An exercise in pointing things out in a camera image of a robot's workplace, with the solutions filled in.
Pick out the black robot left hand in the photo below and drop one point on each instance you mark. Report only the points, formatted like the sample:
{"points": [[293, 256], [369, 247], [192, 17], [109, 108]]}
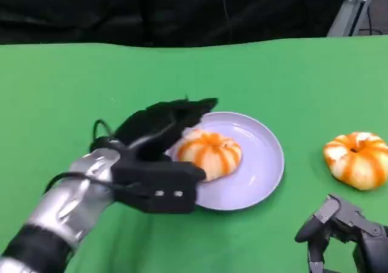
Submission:
{"points": [[157, 124]]}

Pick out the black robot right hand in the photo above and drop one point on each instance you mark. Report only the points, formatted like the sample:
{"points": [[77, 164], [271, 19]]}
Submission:
{"points": [[371, 242]]}

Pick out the orange and white toy bread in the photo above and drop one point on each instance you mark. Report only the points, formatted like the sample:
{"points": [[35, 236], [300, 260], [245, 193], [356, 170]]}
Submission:
{"points": [[212, 154], [357, 163]]}

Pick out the lilac plate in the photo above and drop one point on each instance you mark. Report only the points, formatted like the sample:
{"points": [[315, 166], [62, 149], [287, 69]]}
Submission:
{"points": [[257, 151]]}

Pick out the black backdrop curtain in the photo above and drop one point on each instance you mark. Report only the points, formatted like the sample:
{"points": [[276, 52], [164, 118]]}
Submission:
{"points": [[121, 12]]}

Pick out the green table cloth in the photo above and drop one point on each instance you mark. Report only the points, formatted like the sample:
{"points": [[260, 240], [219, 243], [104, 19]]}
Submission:
{"points": [[272, 79]]}

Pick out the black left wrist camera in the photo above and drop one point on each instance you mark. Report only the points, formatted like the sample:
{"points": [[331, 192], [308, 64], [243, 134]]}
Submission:
{"points": [[157, 185]]}

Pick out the grey metal frame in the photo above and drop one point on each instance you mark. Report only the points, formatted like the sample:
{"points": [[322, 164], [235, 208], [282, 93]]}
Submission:
{"points": [[347, 15]]}

